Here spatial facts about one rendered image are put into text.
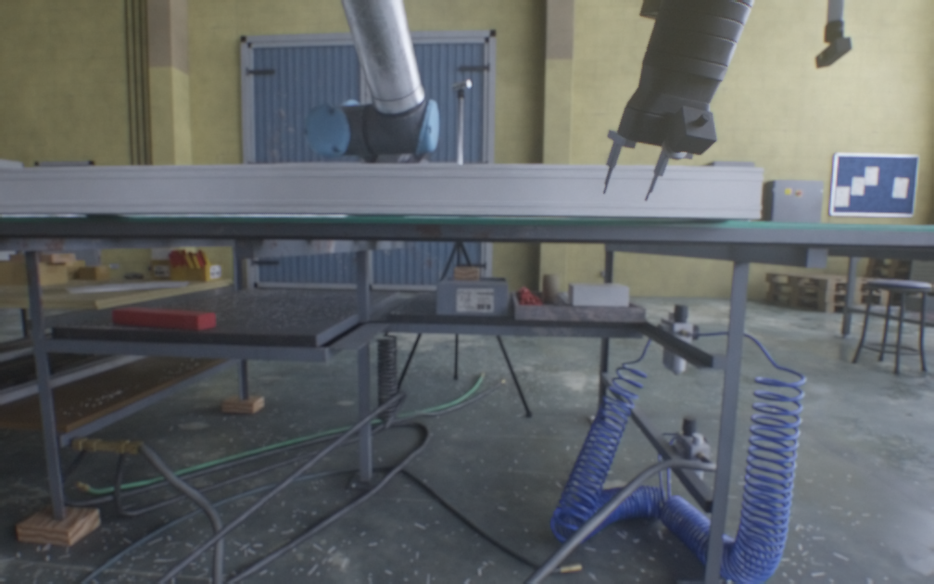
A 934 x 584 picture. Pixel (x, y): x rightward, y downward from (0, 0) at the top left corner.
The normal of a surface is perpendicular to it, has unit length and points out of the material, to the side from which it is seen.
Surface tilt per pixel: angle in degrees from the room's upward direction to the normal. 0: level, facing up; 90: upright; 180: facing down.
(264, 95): 90
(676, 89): 122
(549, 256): 90
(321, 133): 102
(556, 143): 90
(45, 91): 90
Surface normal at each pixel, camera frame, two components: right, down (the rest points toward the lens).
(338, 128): -0.26, 0.30
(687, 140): -0.05, 0.95
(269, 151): -0.06, 0.11
